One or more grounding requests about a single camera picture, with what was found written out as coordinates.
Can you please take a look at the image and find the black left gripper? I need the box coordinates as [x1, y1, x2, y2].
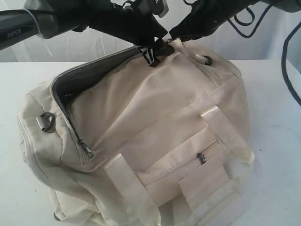
[86, 0, 175, 68]

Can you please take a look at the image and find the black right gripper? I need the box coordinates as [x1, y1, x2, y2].
[169, 0, 252, 41]

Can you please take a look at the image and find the cream fabric duffel bag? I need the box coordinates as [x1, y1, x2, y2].
[18, 40, 254, 226]

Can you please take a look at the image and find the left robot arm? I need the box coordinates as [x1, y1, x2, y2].
[0, 0, 174, 67]

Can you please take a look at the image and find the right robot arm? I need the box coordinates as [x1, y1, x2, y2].
[169, 0, 301, 42]

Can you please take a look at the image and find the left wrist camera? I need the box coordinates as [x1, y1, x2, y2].
[138, 0, 169, 18]

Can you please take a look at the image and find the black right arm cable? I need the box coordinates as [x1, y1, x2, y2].
[183, 0, 301, 106]

